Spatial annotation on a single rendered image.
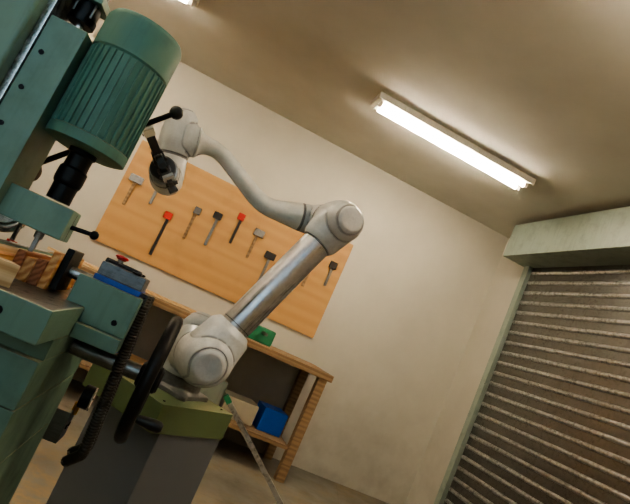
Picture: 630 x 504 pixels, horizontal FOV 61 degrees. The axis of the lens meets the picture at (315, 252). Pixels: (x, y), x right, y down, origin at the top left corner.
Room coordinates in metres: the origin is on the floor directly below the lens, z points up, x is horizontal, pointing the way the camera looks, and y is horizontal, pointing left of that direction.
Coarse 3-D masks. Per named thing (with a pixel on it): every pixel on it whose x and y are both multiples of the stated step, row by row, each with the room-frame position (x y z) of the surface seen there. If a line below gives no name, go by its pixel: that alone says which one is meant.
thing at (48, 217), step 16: (16, 192) 1.12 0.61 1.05; (32, 192) 1.13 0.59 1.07; (0, 208) 1.12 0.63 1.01; (16, 208) 1.12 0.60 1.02; (32, 208) 1.13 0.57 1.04; (48, 208) 1.13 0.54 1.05; (64, 208) 1.14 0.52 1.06; (32, 224) 1.13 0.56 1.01; (48, 224) 1.13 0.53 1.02; (64, 224) 1.14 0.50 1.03; (64, 240) 1.18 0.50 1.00
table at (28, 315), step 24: (0, 288) 0.88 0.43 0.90; (24, 288) 1.00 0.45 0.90; (0, 312) 0.87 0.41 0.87; (24, 312) 0.88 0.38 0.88; (48, 312) 0.89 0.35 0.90; (72, 312) 1.03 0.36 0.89; (24, 336) 0.88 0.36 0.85; (48, 336) 0.94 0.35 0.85; (72, 336) 1.10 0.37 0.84; (96, 336) 1.10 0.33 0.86
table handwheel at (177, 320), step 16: (176, 320) 1.17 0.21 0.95; (176, 336) 1.30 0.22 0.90; (80, 352) 1.18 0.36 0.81; (96, 352) 1.18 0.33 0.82; (160, 352) 1.10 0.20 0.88; (128, 368) 1.19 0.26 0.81; (144, 368) 1.19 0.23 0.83; (160, 368) 1.10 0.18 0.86; (144, 384) 1.08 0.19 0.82; (144, 400) 1.09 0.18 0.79; (128, 416) 1.09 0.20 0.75; (128, 432) 1.12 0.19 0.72
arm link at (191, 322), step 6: (198, 312) 1.84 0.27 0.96; (186, 318) 1.83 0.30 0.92; (192, 318) 1.81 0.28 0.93; (198, 318) 1.80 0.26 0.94; (204, 318) 1.80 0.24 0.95; (186, 324) 1.81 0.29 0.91; (192, 324) 1.80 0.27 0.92; (198, 324) 1.79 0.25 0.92; (180, 330) 1.80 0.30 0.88; (186, 330) 1.77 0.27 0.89; (192, 330) 1.76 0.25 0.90; (180, 336) 1.76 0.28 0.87; (174, 342) 1.79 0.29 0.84; (174, 348) 1.76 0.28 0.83; (168, 360) 1.81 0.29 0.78; (168, 366) 1.81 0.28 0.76; (174, 366) 1.78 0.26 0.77; (174, 372) 1.80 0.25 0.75
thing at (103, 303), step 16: (80, 288) 1.11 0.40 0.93; (96, 288) 1.11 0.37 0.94; (112, 288) 1.12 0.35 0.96; (80, 304) 1.11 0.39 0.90; (96, 304) 1.12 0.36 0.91; (112, 304) 1.12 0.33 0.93; (128, 304) 1.13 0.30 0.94; (80, 320) 1.12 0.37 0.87; (96, 320) 1.12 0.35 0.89; (112, 320) 1.12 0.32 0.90; (128, 320) 1.13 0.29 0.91
